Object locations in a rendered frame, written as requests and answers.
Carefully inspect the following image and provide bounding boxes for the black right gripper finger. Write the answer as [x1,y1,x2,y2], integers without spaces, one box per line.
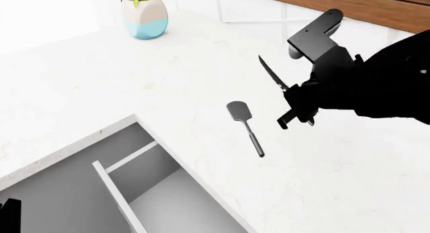
[287,7,345,63]
[276,83,318,130]

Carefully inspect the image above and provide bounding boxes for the black kitchen knife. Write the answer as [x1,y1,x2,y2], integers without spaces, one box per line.
[257,54,316,127]

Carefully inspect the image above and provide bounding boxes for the white open drawer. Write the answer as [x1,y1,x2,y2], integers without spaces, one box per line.
[91,139,251,233]

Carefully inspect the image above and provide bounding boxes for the dark grey spatula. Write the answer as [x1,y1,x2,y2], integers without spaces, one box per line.
[226,100,266,158]

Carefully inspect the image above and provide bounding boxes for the brown wooden cabinet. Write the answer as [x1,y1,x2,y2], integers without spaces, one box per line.
[238,0,430,35]

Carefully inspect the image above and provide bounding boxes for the white and blue plant pot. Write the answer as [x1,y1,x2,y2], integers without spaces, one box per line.
[121,0,169,40]

